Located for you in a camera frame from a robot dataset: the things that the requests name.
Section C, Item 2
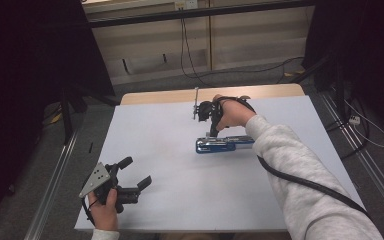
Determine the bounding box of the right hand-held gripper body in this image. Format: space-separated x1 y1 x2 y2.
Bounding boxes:
193 87 224 126

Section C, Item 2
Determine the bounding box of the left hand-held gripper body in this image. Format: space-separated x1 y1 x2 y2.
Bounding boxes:
78 162 141 214

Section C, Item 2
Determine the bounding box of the blue stapler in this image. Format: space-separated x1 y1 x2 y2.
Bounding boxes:
195 134 256 155

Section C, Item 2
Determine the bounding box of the person's right hand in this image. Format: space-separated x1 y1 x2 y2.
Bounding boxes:
212 94 258 132

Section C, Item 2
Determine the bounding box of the person's left hand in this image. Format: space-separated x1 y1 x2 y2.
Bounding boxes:
87 188 120 231

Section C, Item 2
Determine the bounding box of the white table cover board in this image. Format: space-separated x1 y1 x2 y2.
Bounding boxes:
74 95 365 233

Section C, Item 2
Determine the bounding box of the wooden table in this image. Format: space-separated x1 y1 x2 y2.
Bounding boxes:
119 83 306 106

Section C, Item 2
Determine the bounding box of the black metal stand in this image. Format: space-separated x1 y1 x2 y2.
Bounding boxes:
59 82 122 146
291 53 348 114

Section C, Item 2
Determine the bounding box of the beige wooden cabinet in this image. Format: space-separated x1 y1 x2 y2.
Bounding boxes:
82 0 316 86

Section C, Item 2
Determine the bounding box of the black horizontal bar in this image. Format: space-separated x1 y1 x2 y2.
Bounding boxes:
87 0 316 29

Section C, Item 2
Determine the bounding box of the black curtain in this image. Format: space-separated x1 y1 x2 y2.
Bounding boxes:
0 0 116 234
301 0 384 142

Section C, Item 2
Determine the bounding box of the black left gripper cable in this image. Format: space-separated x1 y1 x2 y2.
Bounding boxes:
81 197 100 228

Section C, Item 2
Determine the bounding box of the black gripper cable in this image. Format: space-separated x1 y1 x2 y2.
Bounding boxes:
81 197 100 228
218 95 372 218

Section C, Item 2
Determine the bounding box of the aluminium floor rail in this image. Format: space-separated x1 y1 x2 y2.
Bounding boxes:
23 131 80 240
319 93 384 228

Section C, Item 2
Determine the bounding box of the black hanging cable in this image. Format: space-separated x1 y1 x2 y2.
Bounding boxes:
179 17 306 88

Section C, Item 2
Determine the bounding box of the white wall socket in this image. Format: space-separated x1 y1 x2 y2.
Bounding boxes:
174 0 198 11

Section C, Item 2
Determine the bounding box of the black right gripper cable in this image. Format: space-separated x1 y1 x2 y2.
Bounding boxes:
218 95 372 218

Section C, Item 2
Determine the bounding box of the black floor cable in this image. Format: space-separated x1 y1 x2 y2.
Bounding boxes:
325 95 372 161

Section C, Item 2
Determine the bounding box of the white cable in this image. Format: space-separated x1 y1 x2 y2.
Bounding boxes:
343 99 384 149

